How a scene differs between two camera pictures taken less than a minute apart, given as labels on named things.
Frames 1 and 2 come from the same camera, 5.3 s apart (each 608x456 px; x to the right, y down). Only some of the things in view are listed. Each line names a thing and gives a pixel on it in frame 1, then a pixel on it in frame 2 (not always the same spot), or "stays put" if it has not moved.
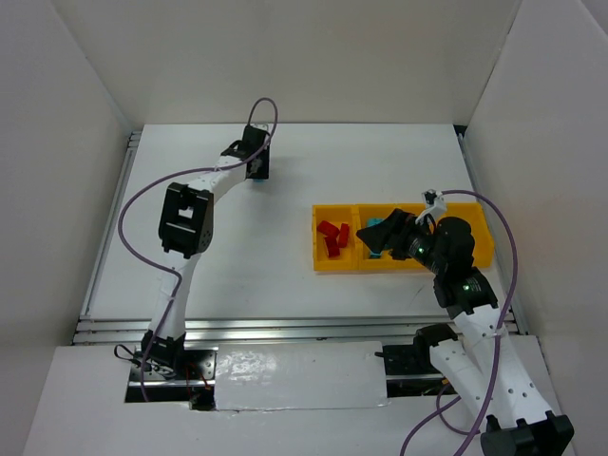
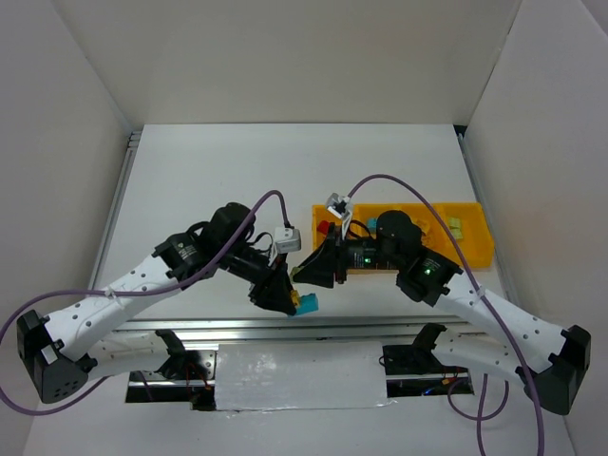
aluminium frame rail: [237, 332] stays put
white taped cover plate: [263, 376] stays put
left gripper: [259, 165] to [262, 280]
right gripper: [396, 237] to [338, 259]
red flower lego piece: [328, 229] stays put
